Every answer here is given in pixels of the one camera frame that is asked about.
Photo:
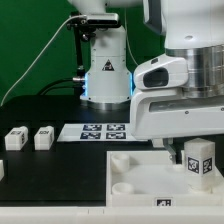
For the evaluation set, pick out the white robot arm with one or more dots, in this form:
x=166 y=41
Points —
x=193 y=30

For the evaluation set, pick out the white block left edge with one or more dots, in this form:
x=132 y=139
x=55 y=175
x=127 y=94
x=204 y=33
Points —
x=1 y=169

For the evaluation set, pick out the white front rail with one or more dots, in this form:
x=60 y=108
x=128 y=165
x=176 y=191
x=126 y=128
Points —
x=111 y=215

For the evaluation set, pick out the white tag sheet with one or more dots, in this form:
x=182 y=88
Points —
x=111 y=132

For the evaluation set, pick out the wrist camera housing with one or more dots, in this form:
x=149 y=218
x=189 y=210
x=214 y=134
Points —
x=161 y=72

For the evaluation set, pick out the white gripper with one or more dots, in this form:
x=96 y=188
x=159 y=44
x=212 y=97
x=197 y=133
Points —
x=165 y=113

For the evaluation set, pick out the white square tabletop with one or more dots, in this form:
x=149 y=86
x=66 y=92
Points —
x=150 y=179

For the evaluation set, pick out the black camera on stand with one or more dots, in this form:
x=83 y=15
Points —
x=84 y=27

